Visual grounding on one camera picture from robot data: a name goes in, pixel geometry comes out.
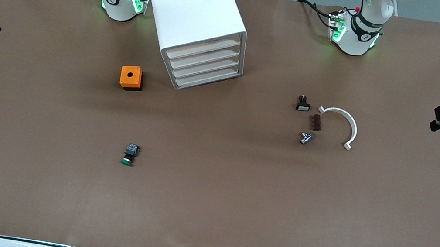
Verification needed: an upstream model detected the white capped push button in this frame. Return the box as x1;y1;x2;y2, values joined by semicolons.
295;94;313;113

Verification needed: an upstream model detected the green push button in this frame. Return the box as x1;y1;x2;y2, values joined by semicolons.
120;142;141;168

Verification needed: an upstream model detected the white plastic drawer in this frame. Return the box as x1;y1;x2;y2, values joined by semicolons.
168;40;242;79
165;29;242;70
171;50;241;88
174;60;240;97

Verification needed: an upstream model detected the orange button enclosure box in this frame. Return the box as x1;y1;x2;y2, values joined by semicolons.
118;64;146;93

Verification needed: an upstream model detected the black arm base cable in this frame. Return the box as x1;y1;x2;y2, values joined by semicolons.
293;0;339;30

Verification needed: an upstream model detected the brown terminal block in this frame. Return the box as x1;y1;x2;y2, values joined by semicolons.
308;114;323;132

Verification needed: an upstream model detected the white curved plastic bracket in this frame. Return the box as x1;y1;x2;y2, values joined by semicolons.
312;105;361;152

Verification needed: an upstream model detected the white drawer cabinet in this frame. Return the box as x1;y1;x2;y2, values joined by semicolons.
129;0;255;100

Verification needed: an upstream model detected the small metal connector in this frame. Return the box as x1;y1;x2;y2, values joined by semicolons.
298;131;315;147

